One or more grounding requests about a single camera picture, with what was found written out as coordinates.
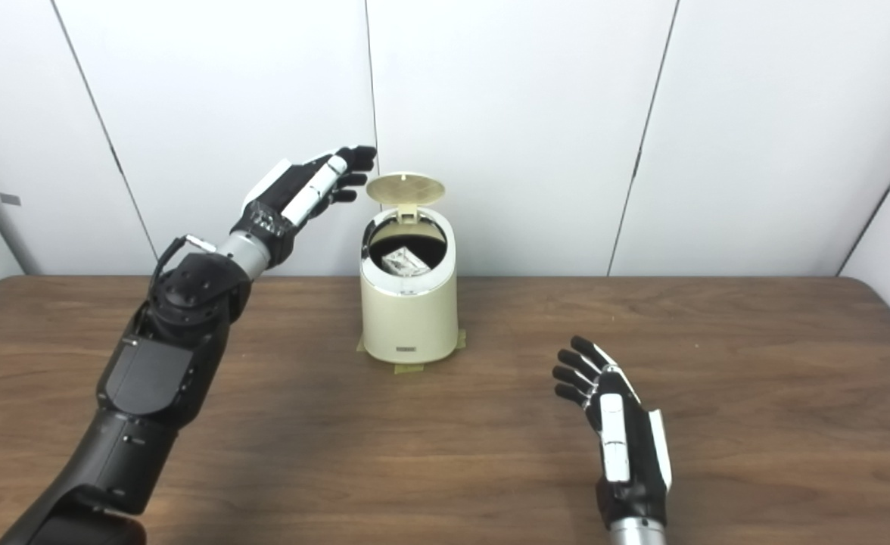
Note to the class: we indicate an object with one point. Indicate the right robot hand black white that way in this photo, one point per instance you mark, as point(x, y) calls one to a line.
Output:
point(630, 454)

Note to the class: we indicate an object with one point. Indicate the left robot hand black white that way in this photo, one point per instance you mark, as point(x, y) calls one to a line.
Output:
point(294, 193)

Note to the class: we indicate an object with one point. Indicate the cream round bin lid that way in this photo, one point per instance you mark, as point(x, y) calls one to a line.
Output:
point(406, 188)

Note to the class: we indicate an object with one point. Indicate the white green milk carton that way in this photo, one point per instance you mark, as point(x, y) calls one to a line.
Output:
point(403, 263)

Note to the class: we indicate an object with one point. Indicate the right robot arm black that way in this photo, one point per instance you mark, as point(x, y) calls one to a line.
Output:
point(638, 534)

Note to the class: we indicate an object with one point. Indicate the cream-colored round bin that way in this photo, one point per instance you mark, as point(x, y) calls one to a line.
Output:
point(411, 322)

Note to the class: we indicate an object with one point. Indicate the small grey wall label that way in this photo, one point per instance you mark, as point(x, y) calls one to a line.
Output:
point(10, 199)

